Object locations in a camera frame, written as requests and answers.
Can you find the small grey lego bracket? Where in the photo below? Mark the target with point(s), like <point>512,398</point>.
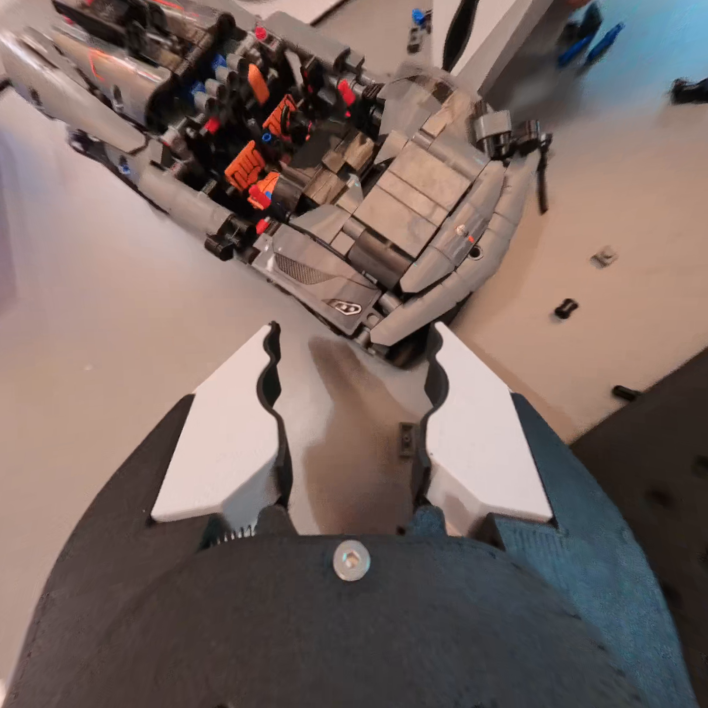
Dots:
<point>603,258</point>

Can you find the dark grey jumper plate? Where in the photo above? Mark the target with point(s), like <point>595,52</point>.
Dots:
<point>406,440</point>

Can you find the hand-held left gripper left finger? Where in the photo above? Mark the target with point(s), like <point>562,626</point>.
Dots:
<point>215,442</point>

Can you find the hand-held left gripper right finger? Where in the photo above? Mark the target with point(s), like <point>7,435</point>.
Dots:
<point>481,442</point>

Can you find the black lego pin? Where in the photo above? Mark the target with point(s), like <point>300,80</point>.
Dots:
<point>626,392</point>

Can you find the blue lego pin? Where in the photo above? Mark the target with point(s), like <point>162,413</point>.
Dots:
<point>420,16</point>

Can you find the black lego connector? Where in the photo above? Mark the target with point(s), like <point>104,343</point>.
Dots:
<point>691,91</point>

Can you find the blue lego axle connector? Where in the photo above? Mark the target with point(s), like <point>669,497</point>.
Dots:
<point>589,44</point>

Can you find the grey orange lego car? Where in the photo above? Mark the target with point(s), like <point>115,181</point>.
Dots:
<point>409,188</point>

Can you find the dark grey lego piece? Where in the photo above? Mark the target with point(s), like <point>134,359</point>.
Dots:
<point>416,40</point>

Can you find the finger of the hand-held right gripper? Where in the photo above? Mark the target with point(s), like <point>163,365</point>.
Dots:
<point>438,27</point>
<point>509,33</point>

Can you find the black round lego bush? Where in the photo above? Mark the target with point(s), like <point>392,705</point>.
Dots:
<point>566,308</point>

